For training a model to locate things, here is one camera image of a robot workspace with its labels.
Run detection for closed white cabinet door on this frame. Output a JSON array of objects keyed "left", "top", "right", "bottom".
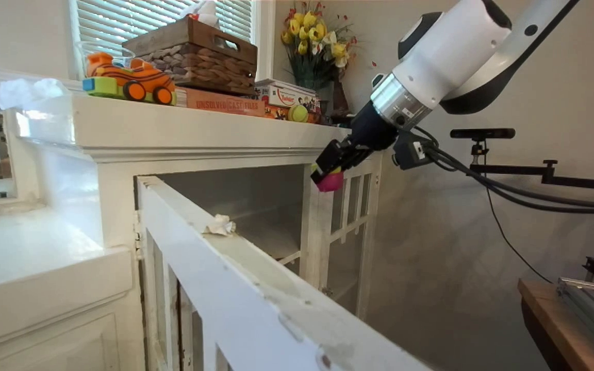
[{"left": 322, "top": 157, "right": 382, "bottom": 317}]

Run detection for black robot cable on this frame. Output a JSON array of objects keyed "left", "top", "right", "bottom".
[{"left": 408, "top": 126, "right": 594, "bottom": 217}]

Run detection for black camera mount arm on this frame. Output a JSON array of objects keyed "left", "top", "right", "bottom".
[{"left": 471, "top": 143, "right": 594, "bottom": 189}]

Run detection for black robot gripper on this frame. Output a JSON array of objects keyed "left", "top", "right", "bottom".
[{"left": 314, "top": 102, "right": 398, "bottom": 185}]

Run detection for black camera cable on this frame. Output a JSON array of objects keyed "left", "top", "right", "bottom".
[{"left": 482, "top": 187, "right": 555, "bottom": 285}]

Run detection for white window blinds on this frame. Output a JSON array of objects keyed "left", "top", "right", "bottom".
[{"left": 70, "top": 0, "right": 255, "bottom": 60}]

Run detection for Twister game box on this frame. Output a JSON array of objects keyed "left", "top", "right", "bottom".
[{"left": 255, "top": 79, "right": 322, "bottom": 124}]

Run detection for brown wooden table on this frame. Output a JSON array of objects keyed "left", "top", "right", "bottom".
[{"left": 517, "top": 281, "right": 594, "bottom": 371}]

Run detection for yellow flower bouquet vase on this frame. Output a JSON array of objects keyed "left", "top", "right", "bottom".
[{"left": 281, "top": 0, "right": 355, "bottom": 124}]

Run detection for orange toy truck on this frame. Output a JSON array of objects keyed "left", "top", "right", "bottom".
[{"left": 82, "top": 52, "right": 176, "bottom": 105}]

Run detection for open white cabinet door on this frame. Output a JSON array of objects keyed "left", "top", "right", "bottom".
[{"left": 139, "top": 177, "right": 426, "bottom": 371}]

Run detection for green tennis ball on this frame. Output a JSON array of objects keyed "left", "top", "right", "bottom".
[{"left": 288, "top": 102, "right": 309, "bottom": 121}]

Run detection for white door knob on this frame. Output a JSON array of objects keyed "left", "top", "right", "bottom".
[{"left": 206, "top": 214, "right": 238, "bottom": 236}]

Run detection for orange board game box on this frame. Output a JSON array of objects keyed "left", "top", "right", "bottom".
[{"left": 176, "top": 86, "right": 264, "bottom": 117}]

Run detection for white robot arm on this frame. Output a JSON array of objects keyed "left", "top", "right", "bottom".
[{"left": 312, "top": 0, "right": 580, "bottom": 192}]

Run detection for white wooden cabinet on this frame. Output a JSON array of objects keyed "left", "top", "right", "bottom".
[{"left": 0, "top": 71, "right": 402, "bottom": 371}]

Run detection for brown wicker basket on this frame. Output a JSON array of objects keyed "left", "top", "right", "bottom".
[{"left": 123, "top": 18, "right": 257, "bottom": 96}]

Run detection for black camera on stand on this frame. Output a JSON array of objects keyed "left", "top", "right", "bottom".
[{"left": 449, "top": 128, "right": 515, "bottom": 141}]

